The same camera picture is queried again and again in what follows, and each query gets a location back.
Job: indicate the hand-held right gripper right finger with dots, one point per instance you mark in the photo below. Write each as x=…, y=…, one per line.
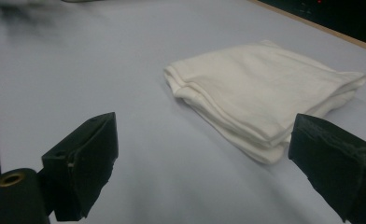
x=333, y=161

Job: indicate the pale blue table mat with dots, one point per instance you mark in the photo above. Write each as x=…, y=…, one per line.
x=140, y=93

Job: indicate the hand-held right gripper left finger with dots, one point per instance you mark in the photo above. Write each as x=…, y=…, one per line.
x=84, y=155

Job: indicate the white cloth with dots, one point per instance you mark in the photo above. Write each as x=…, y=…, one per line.
x=252, y=90

